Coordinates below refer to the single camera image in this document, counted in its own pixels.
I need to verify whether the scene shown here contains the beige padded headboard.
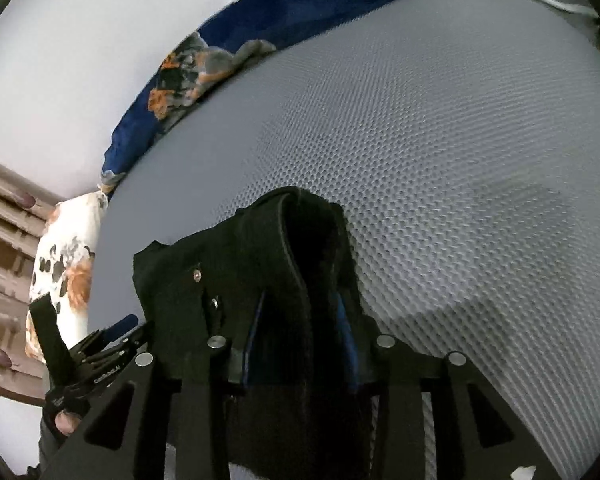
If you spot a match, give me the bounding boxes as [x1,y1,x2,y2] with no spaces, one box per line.
[0,152,63,406]

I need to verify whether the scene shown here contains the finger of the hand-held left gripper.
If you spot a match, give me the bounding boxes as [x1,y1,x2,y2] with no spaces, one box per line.
[79,326,152,367]
[72,315,140,357]

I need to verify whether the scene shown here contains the white floral pillow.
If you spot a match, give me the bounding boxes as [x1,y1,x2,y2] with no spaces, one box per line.
[25,191,110,363]

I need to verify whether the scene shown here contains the person's left hand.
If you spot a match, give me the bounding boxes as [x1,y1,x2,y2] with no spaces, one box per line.
[55,408,86,436]

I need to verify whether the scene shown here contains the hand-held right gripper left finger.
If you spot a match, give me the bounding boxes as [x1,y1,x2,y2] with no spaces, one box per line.
[42,290,268,480]

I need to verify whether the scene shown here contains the grey mesh bed mat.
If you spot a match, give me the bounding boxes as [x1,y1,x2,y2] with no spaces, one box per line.
[82,0,600,480]

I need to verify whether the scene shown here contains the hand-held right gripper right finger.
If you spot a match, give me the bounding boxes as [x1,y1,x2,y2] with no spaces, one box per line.
[332,295,563,480]

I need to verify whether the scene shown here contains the black pants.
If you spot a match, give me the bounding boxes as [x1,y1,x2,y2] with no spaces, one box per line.
[132,186,381,478]

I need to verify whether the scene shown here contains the blue floral blanket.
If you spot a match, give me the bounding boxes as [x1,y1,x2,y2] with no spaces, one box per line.
[100,0,465,196]

